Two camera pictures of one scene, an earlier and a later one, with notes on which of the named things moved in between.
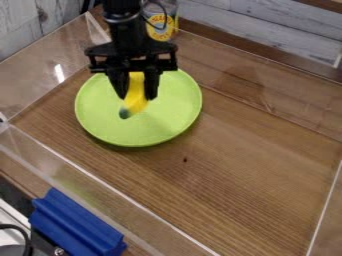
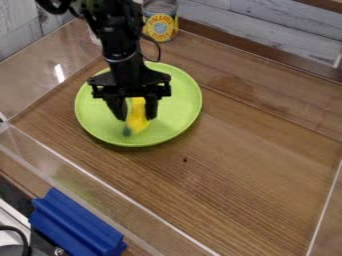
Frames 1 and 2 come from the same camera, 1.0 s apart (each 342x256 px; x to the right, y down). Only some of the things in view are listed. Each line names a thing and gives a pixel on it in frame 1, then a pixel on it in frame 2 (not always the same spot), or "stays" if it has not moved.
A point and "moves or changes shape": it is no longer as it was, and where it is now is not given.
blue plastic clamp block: (70, 228) stays
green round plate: (164, 121) stays
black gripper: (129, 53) → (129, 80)
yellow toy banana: (136, 99) moves or changes shape
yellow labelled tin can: (160, 20) stays
